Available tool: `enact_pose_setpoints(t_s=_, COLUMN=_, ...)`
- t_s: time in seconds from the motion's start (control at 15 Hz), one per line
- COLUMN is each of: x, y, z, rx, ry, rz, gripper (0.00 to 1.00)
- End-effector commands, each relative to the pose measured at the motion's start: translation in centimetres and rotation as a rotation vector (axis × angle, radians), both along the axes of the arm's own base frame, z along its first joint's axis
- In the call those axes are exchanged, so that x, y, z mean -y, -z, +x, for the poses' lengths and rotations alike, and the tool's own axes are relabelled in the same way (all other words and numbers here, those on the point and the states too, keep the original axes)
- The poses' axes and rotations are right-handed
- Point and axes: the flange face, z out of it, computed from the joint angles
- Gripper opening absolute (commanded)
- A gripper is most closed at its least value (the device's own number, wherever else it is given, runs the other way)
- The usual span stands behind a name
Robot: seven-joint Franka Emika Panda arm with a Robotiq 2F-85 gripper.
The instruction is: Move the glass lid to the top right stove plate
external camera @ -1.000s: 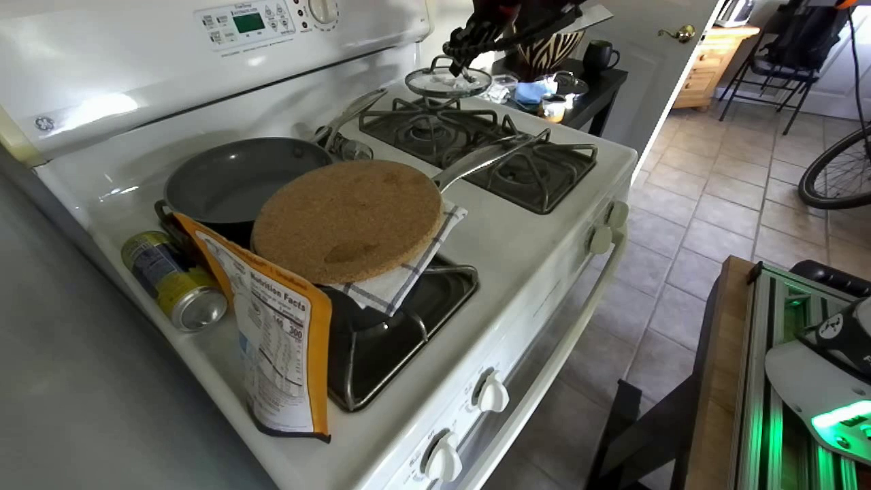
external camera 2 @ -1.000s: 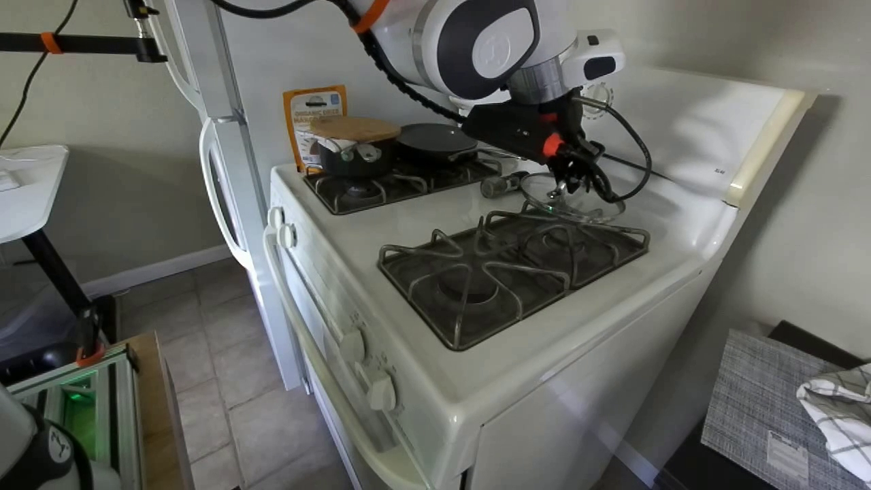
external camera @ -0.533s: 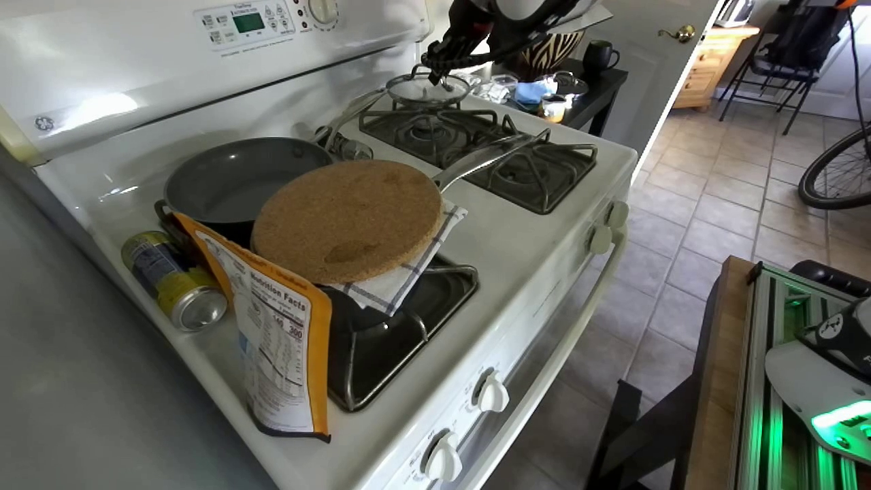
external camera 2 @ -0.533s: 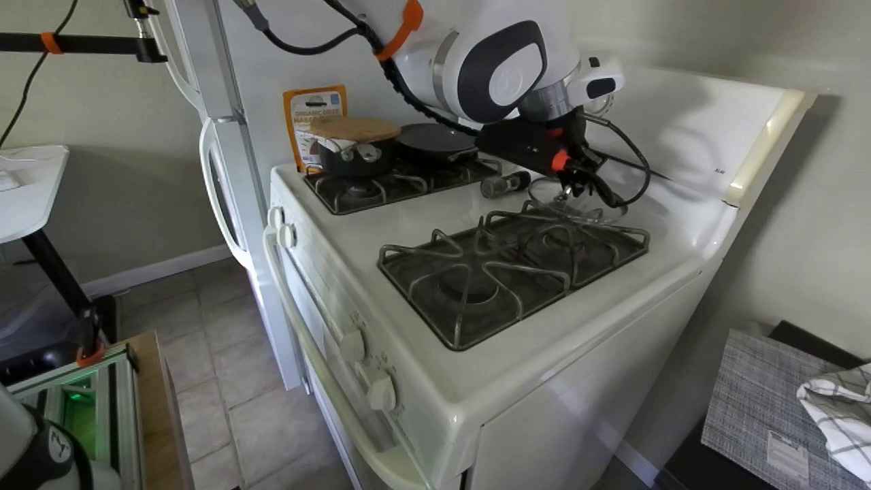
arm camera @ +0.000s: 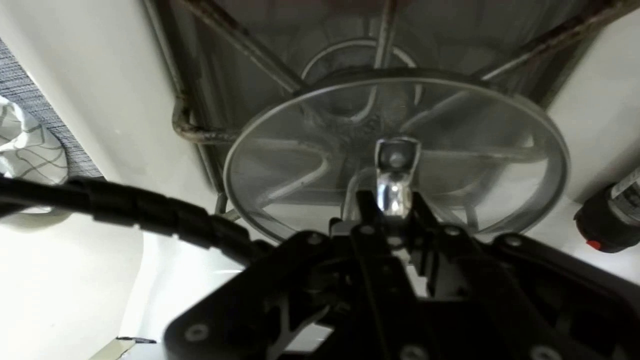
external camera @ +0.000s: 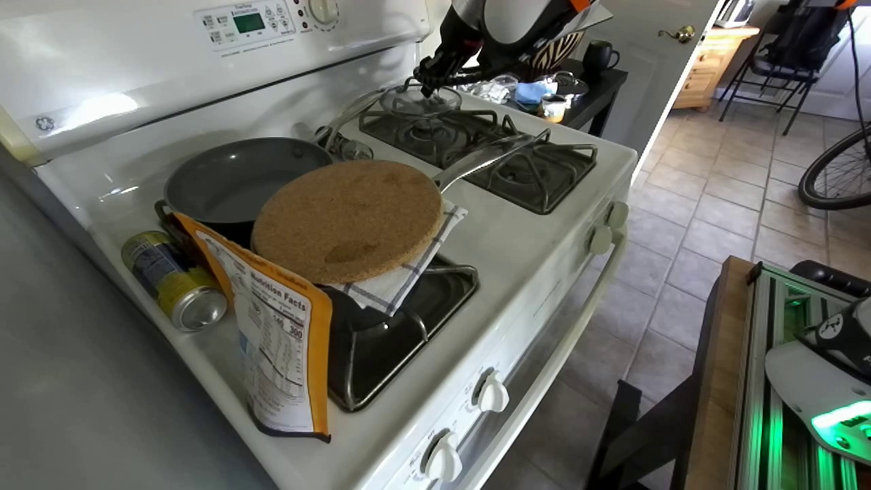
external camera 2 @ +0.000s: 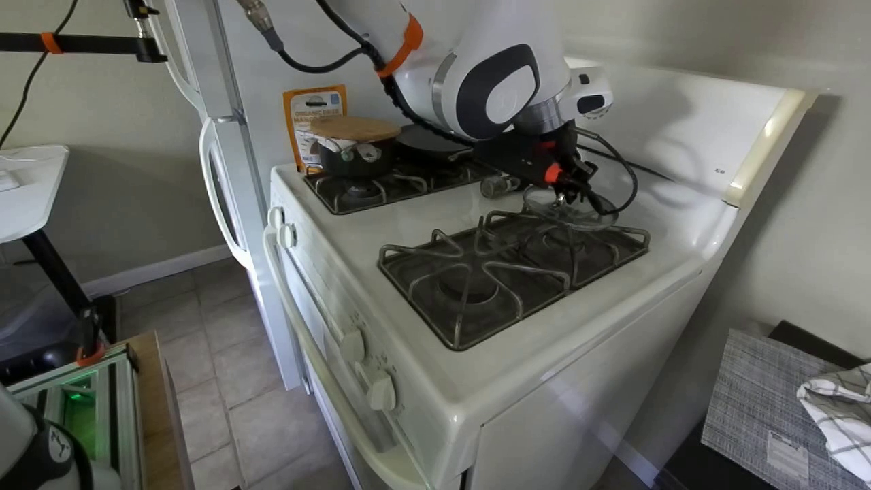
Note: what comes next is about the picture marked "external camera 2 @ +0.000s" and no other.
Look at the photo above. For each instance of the white checkered towel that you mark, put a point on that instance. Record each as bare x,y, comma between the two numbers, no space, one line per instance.
845,417

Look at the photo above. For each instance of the white refrigerator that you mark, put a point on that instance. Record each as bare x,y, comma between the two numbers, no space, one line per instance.
219,71

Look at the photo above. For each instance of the small dark cylinder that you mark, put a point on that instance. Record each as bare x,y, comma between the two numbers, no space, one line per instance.
493,186

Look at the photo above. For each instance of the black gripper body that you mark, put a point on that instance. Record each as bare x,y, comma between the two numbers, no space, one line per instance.
547,154

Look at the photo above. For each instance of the black tripod stand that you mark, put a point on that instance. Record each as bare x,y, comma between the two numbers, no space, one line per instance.
59,282

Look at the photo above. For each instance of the grey woven placemat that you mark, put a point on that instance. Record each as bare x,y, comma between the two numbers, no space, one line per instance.
751,410

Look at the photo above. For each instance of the wooden table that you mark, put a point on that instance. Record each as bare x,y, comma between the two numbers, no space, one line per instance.
159,417

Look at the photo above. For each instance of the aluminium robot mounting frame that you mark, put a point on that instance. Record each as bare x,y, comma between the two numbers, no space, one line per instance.
112,410

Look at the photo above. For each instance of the black burner grate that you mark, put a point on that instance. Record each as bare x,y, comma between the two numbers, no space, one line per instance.
493,270
399,189

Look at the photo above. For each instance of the dark side table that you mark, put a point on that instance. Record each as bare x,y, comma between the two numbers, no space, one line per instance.
689,472

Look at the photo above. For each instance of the small black pot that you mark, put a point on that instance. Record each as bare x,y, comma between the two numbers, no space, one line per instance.
340,163

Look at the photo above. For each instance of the black boom bar orange band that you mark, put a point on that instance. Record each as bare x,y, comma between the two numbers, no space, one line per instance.
90,42

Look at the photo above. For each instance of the white gas stove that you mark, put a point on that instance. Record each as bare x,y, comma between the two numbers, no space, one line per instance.
437,227

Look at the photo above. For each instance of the white stove knob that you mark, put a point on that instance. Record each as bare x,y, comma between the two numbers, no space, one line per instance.
289,234
275,219
383,393
351,344

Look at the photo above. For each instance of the grey frying pan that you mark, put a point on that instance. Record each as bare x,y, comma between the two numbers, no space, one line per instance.
423,140

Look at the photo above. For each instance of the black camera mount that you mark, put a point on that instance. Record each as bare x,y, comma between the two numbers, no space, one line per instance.
144,31

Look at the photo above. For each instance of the orange clamp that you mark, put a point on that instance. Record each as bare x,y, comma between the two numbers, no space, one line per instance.
93,355

